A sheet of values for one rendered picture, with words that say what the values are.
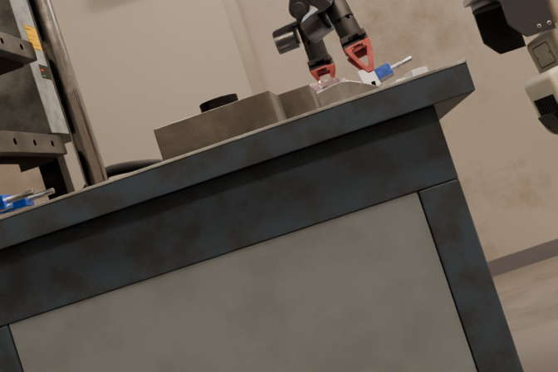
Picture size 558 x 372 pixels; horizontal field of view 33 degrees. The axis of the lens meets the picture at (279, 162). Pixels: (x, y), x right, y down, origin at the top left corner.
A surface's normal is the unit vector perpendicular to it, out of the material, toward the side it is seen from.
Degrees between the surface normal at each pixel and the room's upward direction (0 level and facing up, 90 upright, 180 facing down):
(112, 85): 90
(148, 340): 90
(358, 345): 90
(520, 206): 90
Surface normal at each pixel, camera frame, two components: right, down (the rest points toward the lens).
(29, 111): -0.11, 0.00
